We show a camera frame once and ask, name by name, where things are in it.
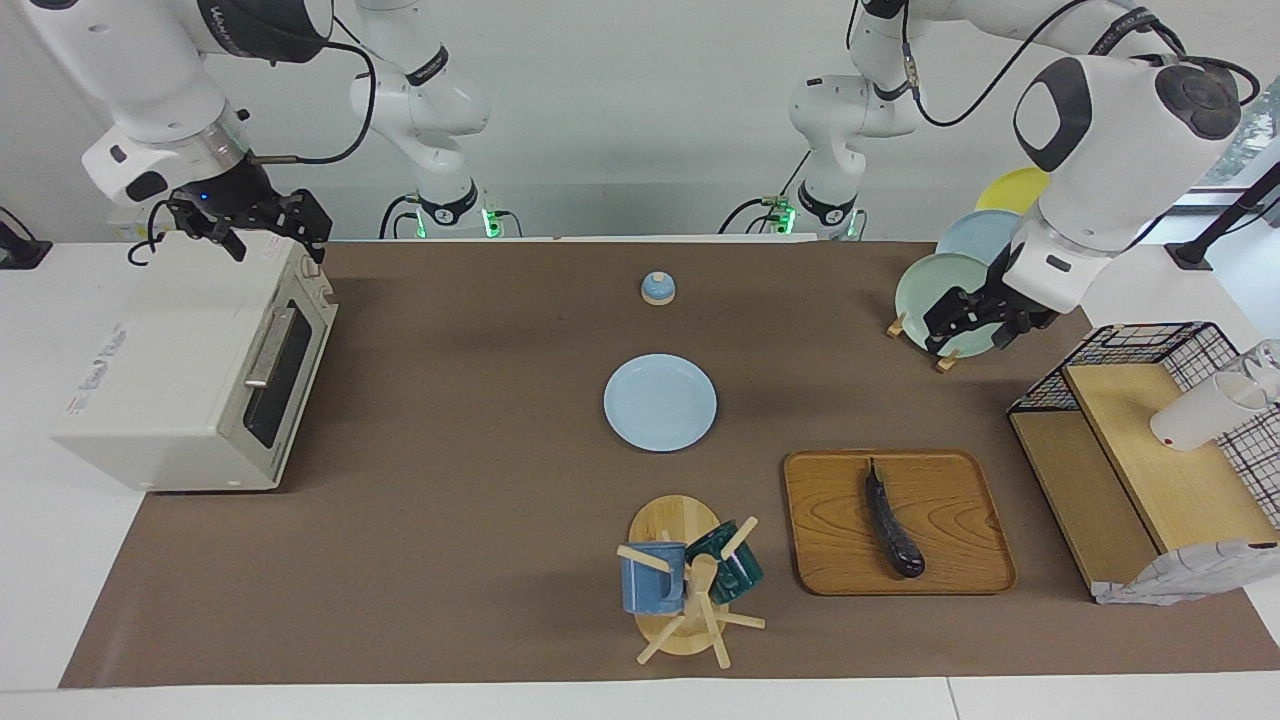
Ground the black slanted stand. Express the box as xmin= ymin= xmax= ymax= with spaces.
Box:
xmin=1165 ymin=160 xmax=1280 ymax=271

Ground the pale green plate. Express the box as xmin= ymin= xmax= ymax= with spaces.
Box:
xmin=894 ymin=252 xmax=1006 ymax=359

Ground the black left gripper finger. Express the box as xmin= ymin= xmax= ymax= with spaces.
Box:
xmin=990 ymin=315 xmax=1056 ymax=351
xmin=924 ymin=290 xmax=971 ymax=355

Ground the dark green mug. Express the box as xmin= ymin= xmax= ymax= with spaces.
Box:
xmin=684 ymin=520 xmax=764 ymax=605

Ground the clear glass cup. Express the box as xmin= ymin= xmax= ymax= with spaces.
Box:
xmin=1228 ymin=340 xmax=1280 ymax=406

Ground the grey white patterned cloth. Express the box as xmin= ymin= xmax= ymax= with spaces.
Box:
xmin=1093 ymin=538 xmax=1280 ymax=607

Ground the wooden serving tray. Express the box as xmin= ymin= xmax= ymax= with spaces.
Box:
xmin=783 ymin=449 xmax=1018 ymax=597

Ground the window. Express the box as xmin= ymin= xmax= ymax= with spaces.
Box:
xmin=1200 ymin=75 xmax=1280 ymax=191

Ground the black oven power cable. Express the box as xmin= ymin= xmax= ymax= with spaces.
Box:
xmin=126 ymin=200 xmax=181 ymax=267

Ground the yellow plate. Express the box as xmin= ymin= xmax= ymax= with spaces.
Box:
xmin=975 ymin=167 xmax=1051 ymax=216

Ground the white plastic cup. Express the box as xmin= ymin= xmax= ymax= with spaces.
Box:
xmin=1149 ymin=372 xmax=1271 ymax=452

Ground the blue mug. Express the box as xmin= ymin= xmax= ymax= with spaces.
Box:
xmin=620 ymin=541 xmax=688 ymax=615

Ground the wooden mug tree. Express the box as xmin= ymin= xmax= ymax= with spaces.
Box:
xmin=615 ymin=494 xmax=768 ymax=670

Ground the brown table mat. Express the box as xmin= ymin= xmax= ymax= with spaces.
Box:
xmin=58 ymin=240 xmax=1280 ymax=689

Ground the black base cable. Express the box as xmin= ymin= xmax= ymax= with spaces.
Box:
xmin=718 ymin=197 xmax=779 ymax=236
xmin=378 ymin=193 xmax=421 ymax=241

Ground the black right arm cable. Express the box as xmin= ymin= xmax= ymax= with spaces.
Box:
xmin=250 ymin=10 xmax=379 ymax=166

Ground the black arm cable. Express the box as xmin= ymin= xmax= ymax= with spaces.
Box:
xmin=845 ymin=0 xmax=1263 ymax=129
xmin=250 ymin=10 xmax=379 ymax=166

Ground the white toaster oven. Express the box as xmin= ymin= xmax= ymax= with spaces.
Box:
xmin=50 ymin=240 xmax=339 ymax=493

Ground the black table clamp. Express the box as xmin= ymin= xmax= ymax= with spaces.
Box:
xmin=0 ymin=205 xmax=53 ymax=271

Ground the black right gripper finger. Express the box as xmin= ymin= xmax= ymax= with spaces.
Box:
xmin=288 ymin=190 xmax=333 ymax=266
xmin=168 ymin=200 xmax=246 ymax=263

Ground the small light blue plate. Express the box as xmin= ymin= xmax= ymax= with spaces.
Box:
xmin=603 ymin=353 xmax=719 ymax=453

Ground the large light blue plate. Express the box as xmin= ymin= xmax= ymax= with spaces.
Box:
xmin=936 ymin=209 xmax=1026 ymax=266

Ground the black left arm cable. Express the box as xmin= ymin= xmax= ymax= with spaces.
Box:
xmin=845 ymin=0 xmax=1263 ymax=129

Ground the wooden plate rack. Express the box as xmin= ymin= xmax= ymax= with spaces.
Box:
xmin=886 ymin=312 xmax=961 ymax=373

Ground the white wall socket box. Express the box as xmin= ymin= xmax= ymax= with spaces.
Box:
xmin=108 ymin=205 xmax=166 ymax=243

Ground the dark purple eggplant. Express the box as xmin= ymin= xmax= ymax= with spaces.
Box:
xmin=864 ymin=458 xmax=927 ymax=579

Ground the black wire wooden shelf rack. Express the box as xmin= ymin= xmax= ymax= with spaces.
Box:
xmin=1007 ymin=321 xmax=1280 ymax=601

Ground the glass oven door with handle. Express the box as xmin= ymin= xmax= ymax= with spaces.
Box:
xmin=240 ymin=262 xmax=339 ymax=481

